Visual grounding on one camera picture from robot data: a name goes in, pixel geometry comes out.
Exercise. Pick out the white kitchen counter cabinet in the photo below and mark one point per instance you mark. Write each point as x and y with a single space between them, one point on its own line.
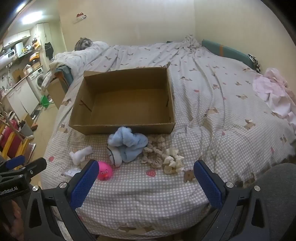
19 99

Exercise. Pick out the teal pillow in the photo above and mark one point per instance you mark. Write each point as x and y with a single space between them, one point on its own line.
229 52

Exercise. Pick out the pink rubber duck toy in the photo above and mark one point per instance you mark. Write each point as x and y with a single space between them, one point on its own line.
104 171

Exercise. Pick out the beige patterned knit cloth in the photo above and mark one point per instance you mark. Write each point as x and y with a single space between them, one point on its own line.
153 150

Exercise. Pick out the brown cardboard box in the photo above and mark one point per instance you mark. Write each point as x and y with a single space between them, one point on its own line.
124 104

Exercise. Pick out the cream ruffled cloth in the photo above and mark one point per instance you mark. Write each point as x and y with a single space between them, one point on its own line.
173 162

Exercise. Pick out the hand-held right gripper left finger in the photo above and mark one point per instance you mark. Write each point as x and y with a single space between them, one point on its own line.
84 183

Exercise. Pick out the white crumpled paper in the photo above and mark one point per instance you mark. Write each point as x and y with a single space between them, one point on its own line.
72 172

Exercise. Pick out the person's grey trouser leg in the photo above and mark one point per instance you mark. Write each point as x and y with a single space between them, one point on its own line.
281 201

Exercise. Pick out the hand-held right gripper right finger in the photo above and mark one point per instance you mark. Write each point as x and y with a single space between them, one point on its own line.
209 185

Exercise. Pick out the grey bin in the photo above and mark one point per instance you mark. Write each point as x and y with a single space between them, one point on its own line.
26 130

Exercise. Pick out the white washing machine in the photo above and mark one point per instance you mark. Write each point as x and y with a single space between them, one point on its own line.
38 78

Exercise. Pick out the white kitchen appliance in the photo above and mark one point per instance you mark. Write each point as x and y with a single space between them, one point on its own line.
10 53

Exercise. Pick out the pale pink cloth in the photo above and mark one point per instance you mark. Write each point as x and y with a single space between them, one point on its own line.
274 92

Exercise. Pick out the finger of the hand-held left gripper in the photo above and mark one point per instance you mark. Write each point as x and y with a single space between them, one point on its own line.
34 165
15 161

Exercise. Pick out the green dustpan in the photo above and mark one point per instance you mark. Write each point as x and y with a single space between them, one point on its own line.
45 101

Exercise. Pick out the light blue soft cloth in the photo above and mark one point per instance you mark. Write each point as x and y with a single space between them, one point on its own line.
129 144

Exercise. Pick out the pink suitcase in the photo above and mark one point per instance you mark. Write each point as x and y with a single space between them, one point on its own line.
8 136

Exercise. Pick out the black white patterned cloth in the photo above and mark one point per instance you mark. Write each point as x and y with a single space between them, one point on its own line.
254 61

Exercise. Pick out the small white knotted sock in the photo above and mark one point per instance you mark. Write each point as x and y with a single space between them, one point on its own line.
81 154

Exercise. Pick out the printed checked blanket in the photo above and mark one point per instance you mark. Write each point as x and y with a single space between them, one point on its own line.
208 111

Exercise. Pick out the white sock with dark trim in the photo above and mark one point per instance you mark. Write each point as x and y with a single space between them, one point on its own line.
114 156

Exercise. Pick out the black hanging garment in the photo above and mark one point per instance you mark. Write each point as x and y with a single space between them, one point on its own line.
49 49

